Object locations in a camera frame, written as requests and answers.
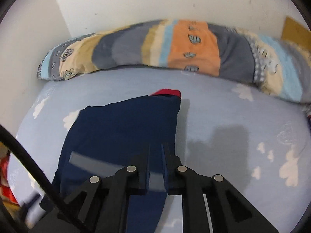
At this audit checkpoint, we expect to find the red object beside bed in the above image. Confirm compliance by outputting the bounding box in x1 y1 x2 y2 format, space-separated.
1 155 18 205

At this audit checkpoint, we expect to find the navy work jacket red collar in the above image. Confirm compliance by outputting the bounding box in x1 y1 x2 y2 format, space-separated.
52 89 181 232

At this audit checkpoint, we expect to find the light blue cloud bed sheet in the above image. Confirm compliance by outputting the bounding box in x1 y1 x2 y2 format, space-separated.
16 67 310 232

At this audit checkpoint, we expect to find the dark patterned pillow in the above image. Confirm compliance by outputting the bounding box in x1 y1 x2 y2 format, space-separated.
303 104 311 129

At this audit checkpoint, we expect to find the striped patchwork rolled quilt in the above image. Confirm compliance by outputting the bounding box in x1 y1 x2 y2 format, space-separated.
37 19 310 104

